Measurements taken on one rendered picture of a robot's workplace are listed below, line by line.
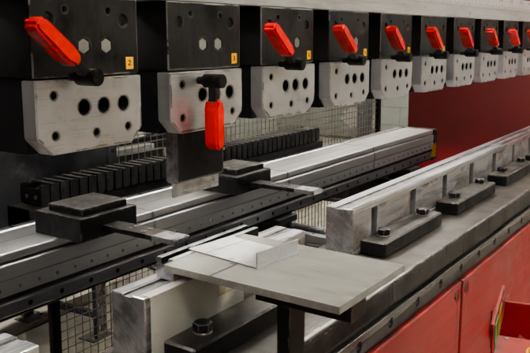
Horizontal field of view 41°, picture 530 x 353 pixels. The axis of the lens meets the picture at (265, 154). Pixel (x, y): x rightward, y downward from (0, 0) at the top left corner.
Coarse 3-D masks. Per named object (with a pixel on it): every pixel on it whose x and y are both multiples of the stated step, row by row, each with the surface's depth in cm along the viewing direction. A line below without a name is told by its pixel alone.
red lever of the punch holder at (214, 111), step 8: (200, 80) 91; (208, 80) 90; (216, 80) 89; (224, 80) 90; (208, 88) 90; (216, 88) 90; (208, 96) 91; (216, 96) 90; (208, 104) 90; (216, 104) 90; (208, 112) 90; (216, 112) 90; (208, 120) 91; (216, 120) 90; (208, 128) 91; (216, 128) 90; (208, 136) 91; (216, 136) 91; (208, 144) 91; (216, 144) 91
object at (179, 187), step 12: (168, 132) 95; (192, 132) 97; (204, 132) 99; (168, 144) 96; (180, 144) 95; (192, 144) 97; (204, 144) 100; (168, 156) 96; (180, 156) 96; (192, 156) 98; (204, 156) 100; (216, 156) 102; (168, 168) 96; (180, 168) 96; (192, 168) 98; (204, 168) 100; (216, 168) 102; (168, 180) 97; (180, 180) 96; (192, 180) 100; (204, 180) 102; (216, 180) 104; (180, 192) 98
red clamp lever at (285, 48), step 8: (264, 24) 100; (272, 24) 99; (272, 32) 99; (280, 32) 100; (272, 40) 101; (280, 40) 101; (288, 40) 102; (280, 48) 102; (288, 48) 102; (288, 56) 103; (280, 64) 107; (288, 64) 105; (296, 64) 105; (304, 64) 105
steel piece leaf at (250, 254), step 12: (216, 252) 98; (228, 252) 98; (240, 252) 98; (252, 252) 98; (264, 252) 92; (276, 252) 94; (288, 252) 96; (240, 264) 94; (252, 264) 93; (264, 264) 93
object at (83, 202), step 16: (48, 208) 114; (64, 208) 111; (80, 208) 110; (96, 208) 111; (112, 208) 114; (128, 208) 116; (48, 224) 112; (64, 224) 110; (80, 224) 108; (96, 224) 110; (112, 224) 112; (128, 224) 112; (80, 240) 108; (160, 240) 104; (176, 240) 103
